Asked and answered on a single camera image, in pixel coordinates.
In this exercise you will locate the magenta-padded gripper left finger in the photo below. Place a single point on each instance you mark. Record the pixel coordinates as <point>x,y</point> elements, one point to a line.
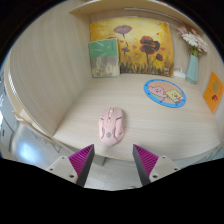
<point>77,164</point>

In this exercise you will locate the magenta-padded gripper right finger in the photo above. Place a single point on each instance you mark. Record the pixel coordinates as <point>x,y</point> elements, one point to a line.
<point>148,164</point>

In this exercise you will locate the pink computer mouse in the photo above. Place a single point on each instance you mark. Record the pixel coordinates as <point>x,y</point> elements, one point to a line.
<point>111,127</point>

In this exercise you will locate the round cartoon-print mouse pad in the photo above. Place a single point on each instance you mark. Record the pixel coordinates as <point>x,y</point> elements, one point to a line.
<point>165,93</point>

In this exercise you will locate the orange book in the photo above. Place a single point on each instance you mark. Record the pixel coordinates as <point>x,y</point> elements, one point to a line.
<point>213,92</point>

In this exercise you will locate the pale teal vase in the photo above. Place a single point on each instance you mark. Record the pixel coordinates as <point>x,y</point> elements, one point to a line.
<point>192,69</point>

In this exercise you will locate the green-covered book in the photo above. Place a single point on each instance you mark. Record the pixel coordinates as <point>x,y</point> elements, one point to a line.
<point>104,57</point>

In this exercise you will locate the yellow poppy flower painting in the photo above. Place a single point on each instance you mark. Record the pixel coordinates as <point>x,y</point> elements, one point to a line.
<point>143,43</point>

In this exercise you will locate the pink and white flower bouquet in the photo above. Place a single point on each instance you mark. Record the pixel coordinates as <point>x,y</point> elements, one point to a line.
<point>193,40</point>

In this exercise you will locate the white light bar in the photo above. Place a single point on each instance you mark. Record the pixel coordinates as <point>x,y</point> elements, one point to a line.
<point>143,9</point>

